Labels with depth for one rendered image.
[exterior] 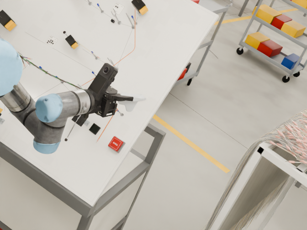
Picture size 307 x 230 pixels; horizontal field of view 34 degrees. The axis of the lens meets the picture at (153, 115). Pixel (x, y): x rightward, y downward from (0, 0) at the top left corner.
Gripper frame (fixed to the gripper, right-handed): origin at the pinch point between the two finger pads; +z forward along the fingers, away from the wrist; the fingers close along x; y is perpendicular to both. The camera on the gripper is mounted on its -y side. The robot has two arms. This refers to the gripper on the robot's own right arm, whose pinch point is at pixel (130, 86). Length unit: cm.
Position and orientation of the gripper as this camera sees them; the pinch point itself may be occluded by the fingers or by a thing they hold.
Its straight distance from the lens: 164.7
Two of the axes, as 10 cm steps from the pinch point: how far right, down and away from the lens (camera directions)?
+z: 6.5, -1.7, 7.4
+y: -2.5, 8.7, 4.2
